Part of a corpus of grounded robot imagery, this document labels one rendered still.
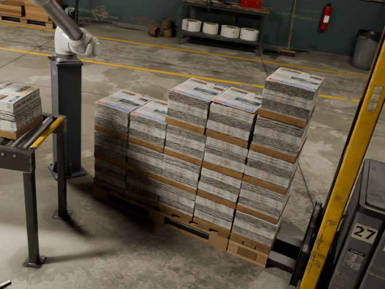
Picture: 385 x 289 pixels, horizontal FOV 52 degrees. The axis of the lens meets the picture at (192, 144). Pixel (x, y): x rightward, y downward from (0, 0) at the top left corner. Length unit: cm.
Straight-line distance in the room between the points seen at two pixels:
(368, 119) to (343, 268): 93
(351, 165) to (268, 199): 64
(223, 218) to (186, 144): 58
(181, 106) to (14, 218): 148
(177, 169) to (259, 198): 59
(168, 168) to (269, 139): 77
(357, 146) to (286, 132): 44
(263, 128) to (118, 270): 129
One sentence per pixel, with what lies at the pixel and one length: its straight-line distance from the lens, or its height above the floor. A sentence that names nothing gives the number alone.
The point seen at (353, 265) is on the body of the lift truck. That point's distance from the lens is 257.
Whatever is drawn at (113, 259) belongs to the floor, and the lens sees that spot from 280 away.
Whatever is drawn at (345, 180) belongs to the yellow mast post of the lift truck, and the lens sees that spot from 225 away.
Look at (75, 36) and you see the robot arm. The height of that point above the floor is 125.
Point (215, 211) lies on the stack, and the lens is 280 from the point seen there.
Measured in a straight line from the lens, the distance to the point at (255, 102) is 261.
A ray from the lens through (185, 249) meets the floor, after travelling 291.
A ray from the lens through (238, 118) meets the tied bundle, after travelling 246.
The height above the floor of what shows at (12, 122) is 91.
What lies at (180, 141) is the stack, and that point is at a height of 73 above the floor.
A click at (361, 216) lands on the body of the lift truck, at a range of 239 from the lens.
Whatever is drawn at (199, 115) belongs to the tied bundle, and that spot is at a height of 95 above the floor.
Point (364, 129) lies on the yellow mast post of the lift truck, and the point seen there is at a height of 122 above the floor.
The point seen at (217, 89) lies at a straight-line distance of 274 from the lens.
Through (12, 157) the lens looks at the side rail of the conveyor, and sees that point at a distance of 238.
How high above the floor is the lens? 192
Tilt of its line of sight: 27 degrees down
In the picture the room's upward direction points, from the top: 8 degrees clockwise
